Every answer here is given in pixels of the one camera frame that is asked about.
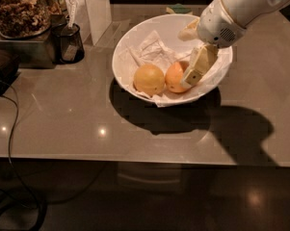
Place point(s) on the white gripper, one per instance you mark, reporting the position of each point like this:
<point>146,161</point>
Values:
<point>216,26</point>

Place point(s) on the orange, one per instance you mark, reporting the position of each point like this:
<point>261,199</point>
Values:
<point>149,79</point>
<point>174,75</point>

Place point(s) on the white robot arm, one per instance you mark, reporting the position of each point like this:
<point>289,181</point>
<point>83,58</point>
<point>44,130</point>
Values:
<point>245,12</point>

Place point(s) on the white bowl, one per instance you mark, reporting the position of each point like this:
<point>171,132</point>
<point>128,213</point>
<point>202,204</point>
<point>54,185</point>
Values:
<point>168,25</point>

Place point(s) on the green yellow sponge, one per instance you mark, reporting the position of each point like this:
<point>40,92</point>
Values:
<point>178,8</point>

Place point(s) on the white paper napkin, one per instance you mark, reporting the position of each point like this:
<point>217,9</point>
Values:
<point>134,50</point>

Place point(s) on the white vertical panel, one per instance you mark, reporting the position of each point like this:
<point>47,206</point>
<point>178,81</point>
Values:
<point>93,17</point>

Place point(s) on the black mesh pen cup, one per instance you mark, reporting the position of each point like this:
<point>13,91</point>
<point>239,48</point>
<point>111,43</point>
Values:
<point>68,44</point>

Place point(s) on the white utensil in cup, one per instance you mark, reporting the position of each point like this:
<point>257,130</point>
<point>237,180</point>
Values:
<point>72,8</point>

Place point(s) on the metal box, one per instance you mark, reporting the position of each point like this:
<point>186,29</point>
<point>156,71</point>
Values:
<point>36,52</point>

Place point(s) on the glass jar of nuts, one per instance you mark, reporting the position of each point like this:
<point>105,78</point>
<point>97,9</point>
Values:
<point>21,19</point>

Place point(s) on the dark device on left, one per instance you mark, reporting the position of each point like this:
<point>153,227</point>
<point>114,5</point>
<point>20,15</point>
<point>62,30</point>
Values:
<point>9,64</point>

